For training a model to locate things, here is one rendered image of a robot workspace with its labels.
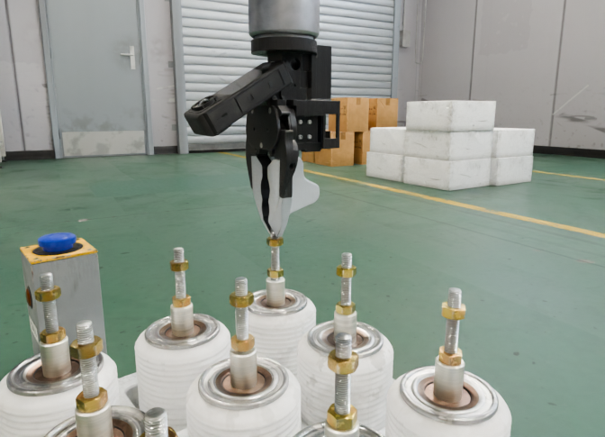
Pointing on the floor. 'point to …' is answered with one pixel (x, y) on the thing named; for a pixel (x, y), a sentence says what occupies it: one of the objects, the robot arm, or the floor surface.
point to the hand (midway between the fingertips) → (269, 224)
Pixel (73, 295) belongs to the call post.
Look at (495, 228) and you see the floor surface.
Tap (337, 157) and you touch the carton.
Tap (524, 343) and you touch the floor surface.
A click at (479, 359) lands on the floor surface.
